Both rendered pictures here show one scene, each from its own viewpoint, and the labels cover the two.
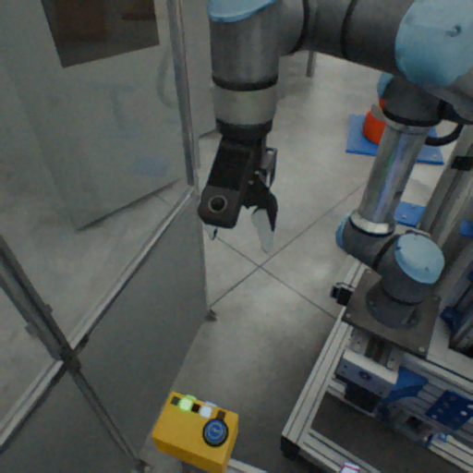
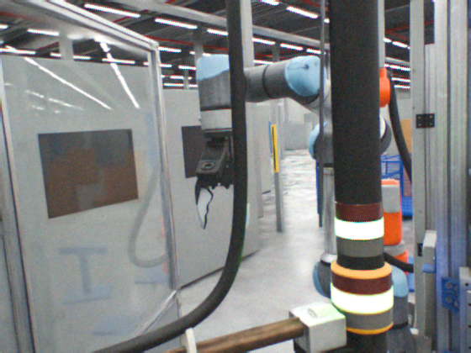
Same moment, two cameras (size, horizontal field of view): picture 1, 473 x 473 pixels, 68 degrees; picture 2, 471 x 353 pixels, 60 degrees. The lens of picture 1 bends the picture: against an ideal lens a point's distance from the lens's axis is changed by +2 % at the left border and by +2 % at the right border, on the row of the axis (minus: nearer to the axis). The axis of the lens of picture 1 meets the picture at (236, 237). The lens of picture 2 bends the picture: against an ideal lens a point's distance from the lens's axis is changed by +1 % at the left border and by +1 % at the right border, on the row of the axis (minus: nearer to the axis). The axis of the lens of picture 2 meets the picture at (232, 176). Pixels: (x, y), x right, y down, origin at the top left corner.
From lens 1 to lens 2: 0.48 m
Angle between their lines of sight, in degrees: 36
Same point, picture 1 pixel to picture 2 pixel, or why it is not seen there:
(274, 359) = not seen: outside the picture
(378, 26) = (277, 74)
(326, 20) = (255, 80)
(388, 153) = (330, 192)
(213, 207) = (205, 166)
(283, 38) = not seen: hidden behind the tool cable
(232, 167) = (214, 151)
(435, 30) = (298, 68)
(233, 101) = (212, 115)
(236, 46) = (212, 88)
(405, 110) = (329, 158)
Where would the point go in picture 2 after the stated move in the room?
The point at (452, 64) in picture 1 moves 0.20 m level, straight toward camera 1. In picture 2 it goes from (310, 79) to (276, 70)
